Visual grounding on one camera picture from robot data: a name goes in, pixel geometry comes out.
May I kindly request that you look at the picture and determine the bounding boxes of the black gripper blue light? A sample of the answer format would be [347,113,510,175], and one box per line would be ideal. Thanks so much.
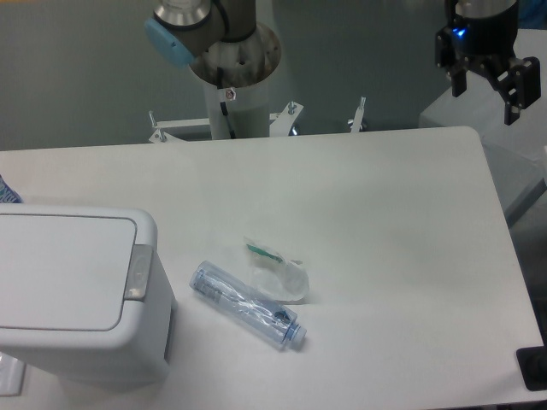
[435,1,540,126]

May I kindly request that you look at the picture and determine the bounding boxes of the white push-lid trash can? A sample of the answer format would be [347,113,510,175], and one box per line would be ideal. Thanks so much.
[1,204,177,386]

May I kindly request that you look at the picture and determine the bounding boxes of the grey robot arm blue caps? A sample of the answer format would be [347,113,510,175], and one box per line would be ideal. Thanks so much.
[144,1,541,126]

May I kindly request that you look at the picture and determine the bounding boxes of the white covered box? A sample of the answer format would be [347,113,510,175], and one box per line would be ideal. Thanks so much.
[419,29,546,226]

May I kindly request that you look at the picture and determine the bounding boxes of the blue bag in background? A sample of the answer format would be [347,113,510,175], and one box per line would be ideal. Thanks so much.
[518,0,546,30]

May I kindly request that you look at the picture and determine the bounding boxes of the metal bolt foot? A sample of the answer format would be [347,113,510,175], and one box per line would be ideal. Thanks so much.
[347,97,368,133]

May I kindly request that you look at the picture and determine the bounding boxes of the black device at table edge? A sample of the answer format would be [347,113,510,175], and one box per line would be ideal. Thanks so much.
[516,346,546,391]

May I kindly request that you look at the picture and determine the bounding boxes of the clear plastic wrapper green strip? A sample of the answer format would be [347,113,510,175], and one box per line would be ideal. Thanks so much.
[244,237,309,303]

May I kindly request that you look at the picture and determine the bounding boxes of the clear plastic bottle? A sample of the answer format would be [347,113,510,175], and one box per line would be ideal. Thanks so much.
[189,261,307,351]

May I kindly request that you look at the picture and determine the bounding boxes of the blue patterned packet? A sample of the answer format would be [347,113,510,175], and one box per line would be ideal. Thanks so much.
[0,176,23,204]

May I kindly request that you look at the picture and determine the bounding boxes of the white bracket with bolts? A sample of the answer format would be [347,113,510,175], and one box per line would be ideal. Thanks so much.
[148,101,304,144]

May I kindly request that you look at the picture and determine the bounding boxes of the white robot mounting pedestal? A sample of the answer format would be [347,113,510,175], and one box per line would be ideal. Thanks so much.
[190,23,281,138]

